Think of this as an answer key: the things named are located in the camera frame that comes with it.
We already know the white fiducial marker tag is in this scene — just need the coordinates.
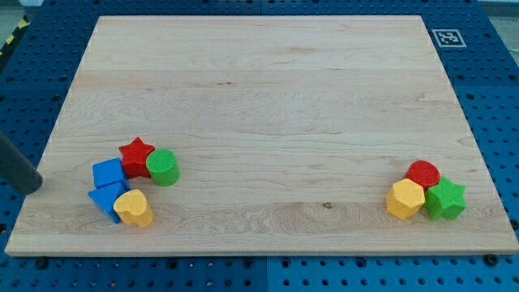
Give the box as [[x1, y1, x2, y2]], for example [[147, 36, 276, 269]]
[[431, 28, 466, 48]]

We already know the blue cube block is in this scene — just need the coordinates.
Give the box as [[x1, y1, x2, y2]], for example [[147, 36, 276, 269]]
[[92, 158, 130, 190]]

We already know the light wooden board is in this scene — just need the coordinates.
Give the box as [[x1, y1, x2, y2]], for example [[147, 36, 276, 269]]
[[6, 15, 518, 257]]

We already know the green cylinder block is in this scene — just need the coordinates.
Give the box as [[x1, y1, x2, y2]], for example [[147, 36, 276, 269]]
[[146, 148, 180, 187]]

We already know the blue triangle block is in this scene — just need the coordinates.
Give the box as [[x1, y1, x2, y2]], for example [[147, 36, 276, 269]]
[[88, 182, 129, 224]]

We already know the red cylinder block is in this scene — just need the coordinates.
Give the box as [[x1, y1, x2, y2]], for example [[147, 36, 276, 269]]
[[405, 161, 440, 191]]

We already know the yellow hexagon block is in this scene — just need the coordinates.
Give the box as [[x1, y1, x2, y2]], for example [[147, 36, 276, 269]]
[[385, 178, 425, 220]]

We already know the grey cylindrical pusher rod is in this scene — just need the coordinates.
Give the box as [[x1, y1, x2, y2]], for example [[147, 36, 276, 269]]
[[1, 132, 43, 195]]

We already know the yellow black hazard tape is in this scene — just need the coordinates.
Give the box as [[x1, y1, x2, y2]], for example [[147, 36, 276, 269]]
[[1, 15, 31, 58]]

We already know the red star block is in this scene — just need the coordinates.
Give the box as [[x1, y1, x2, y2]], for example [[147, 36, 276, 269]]
[[118, 137, 155, 178]]

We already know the green star block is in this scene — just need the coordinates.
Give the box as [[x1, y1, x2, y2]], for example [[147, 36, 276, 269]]
[[423, 176, 467, 221]]

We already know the yellow heart block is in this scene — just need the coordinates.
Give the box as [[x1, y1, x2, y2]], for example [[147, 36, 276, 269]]
[[113, 189, 154, 227]]

